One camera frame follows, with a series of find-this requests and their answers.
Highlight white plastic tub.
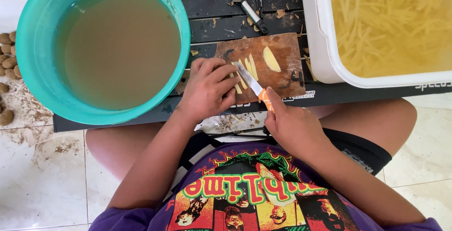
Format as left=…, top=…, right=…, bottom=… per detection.
left=301, top=0, right=452, bottom=89

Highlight scattered potato peel scraps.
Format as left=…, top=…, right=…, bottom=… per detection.
left=190, top=0, right=319, bottom=82

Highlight orange handled kitchen knife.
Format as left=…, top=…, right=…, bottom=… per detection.
left=233, top=61, right=275, bottom=114

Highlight peeled potato half slice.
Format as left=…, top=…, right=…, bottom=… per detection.
left=263, top=46, right=282, bottom=73

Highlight teal plastic basin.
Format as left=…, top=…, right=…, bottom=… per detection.
left=16, top=0, right=191, bottom=125

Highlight person's right leg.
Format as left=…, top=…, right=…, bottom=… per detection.
left=307, top=98, right=418, bottom=158

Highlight purple printed t-shirt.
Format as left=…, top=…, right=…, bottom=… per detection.
left=88, top=142, right=444, bottom=231

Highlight person's leg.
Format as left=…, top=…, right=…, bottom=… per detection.
left=85, top=121, right=199, bottom=183
left=307, top=98, right=418, bottom=158

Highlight group of unpeeled muddy potatoes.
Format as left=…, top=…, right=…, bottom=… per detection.
left=0, top=31, right=23, bottom=127

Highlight person's right hand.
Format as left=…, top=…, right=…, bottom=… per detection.
left=264, top=87, right=331, bottom=158

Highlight black shorts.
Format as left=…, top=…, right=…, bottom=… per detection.
left=178, top=127, right=393, bottom=190

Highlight metal vegetable peeler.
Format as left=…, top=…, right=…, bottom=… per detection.
left=217, top=0, right=269, bottom=35

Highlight person's left leg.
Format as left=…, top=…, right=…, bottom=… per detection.
left=85, top=121, right=199, bottom=183

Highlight heap of cut potato sticks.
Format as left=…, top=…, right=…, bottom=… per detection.
left=328, top=0, right=452, bottom=78

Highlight person's left hand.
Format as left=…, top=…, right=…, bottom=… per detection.
left=176, top=57, right=242, bottom=123

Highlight worn wooden cutting board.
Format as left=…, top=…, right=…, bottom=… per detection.
left=214, top=32, right=306, bottom=105

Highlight muddy brown water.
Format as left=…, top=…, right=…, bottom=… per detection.
left=54, top=0, right=182, bottom=111

